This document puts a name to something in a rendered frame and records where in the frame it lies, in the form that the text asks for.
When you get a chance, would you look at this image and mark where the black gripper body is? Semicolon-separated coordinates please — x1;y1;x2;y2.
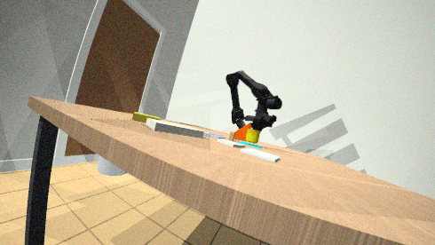
245;107;273;128

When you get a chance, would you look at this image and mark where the yellow rectangular block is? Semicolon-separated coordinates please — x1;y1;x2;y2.
132;113;161;123

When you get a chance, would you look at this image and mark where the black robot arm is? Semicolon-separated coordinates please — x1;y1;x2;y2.
225;70;282;129

